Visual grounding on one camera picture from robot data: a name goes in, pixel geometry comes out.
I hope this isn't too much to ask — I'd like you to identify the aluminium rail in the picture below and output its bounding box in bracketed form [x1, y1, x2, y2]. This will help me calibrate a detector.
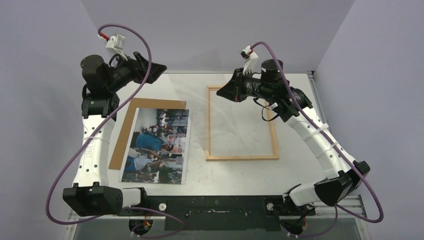
[67, 195, 368, 220]

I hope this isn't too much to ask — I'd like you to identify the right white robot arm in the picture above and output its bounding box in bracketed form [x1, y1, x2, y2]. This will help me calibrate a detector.
[216, 59, 370, 215]

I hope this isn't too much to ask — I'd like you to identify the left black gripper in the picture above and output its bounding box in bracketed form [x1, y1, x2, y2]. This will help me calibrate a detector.
[105, 50, 167, 92]

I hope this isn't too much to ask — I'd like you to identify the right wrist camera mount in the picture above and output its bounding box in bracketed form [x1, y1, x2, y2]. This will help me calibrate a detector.
[239, 45, 259, 75]

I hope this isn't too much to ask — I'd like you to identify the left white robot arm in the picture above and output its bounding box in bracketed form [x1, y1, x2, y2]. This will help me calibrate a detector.
[62, 51, 167, 217]

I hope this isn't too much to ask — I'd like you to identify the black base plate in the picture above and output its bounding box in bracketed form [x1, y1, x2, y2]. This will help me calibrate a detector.
[127, 195, 319, 237]

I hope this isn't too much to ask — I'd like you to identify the colour photo print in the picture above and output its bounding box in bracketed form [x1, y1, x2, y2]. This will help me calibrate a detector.
[120, 108, 192, 185]

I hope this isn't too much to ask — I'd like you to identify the wooden picture frame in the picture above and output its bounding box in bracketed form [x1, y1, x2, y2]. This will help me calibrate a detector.
[204, 85, 280, 162]

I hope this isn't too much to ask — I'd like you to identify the clear plastic sheet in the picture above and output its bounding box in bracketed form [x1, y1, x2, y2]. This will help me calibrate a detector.
[161, 73, 254, 162]

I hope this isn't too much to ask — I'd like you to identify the brown cardboard backing board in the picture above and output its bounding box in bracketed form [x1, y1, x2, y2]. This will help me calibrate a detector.
[108, 97, 187, 170]

